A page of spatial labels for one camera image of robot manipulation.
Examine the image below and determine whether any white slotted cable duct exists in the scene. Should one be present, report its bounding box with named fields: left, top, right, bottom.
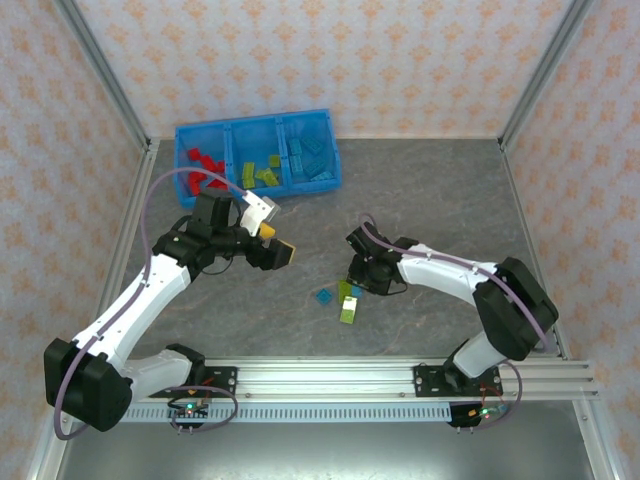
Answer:
left=121, top=403, right=454, bottom=424

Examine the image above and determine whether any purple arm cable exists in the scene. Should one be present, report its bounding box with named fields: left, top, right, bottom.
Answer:
left=52, top=167, right=247, bottom=441
left=357, top=213, right=554, bottom=431

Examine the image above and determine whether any blue plastic bin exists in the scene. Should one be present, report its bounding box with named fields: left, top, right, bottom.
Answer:
left=173, top=123, right=237, bottom=210
left=277, top=108, right=344, bottom=194
left=225, top=117, right=292, bottom=201

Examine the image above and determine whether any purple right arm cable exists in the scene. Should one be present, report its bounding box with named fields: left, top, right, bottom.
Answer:
left=357, top=213, right=554, bottom=431

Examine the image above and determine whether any grey metal panel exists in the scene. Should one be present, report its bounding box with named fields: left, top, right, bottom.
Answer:
left=47, top=419, right=604, bottom=480

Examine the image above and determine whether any aluminium side rail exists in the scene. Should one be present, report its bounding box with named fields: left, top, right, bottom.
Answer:
left=498, top=137, right=572, bottom=360
left=79, top=138, right=162, bottom=362

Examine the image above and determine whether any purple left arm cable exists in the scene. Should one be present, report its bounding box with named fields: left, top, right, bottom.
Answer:
left=52, top=167, right=247, bottom=441

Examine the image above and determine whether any small circuit board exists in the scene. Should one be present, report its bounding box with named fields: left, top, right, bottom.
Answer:
left=167, top=399, right=211, bottom=420
left=468, top=403, right=507, bottom=420

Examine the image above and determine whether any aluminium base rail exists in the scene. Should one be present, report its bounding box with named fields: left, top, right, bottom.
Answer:
left=127, top=355, right=600, bottom=402

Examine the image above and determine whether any aluminium frame post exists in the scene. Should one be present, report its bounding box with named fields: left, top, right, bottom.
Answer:
left=499, top=0, right=597, bottom=151
left=53, top=0, right=153, bottom=151

